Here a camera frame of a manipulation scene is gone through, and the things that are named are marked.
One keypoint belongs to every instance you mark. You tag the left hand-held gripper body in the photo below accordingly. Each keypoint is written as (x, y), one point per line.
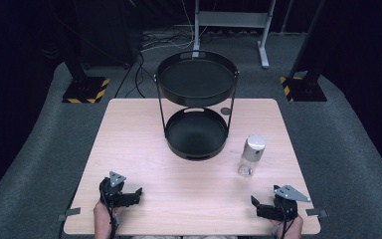
(113, 191)

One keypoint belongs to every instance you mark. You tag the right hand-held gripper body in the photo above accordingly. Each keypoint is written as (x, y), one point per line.
(286, 205)

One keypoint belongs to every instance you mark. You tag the clear bottle with silver cap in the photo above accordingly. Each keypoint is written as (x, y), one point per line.
(252, 154)

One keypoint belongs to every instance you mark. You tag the black two-tier round rack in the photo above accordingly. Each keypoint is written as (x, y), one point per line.
(196, 81)

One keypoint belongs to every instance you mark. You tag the person's right hand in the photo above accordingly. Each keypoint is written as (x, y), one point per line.
(290, 229)

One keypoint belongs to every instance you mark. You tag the person's left hand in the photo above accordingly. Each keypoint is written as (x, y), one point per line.
(104, 220)

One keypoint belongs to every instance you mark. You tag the grey table clamp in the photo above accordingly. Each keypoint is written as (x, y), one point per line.
(316, 212)
(69, 213)

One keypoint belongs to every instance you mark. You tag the black stand with striped base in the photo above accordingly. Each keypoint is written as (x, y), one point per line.
(86, 89)
(306, 89)

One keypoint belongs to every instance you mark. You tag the grey metal stand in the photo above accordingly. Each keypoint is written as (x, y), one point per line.
(233, 19)

